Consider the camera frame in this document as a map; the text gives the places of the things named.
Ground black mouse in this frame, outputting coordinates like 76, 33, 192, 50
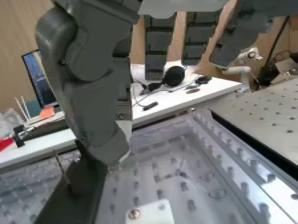
195, 75, 215, 85

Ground computer screen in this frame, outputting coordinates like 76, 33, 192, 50
20, 49, 60, 108

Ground black headphones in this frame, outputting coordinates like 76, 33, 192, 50
145, 65, 189, 93

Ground thin stick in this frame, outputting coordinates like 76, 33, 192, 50
52, 149, 74, 188

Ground small white jointed device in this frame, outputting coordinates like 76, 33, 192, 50
220, 46, 264, 77

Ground small white plate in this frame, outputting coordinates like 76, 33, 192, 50
124, 198, 176, 224

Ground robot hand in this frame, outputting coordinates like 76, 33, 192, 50
34, 0, 298, 167

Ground clear box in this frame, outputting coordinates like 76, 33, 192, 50
0, 106, 298, 224

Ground white desk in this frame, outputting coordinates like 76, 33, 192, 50
0, 75, 245, 169

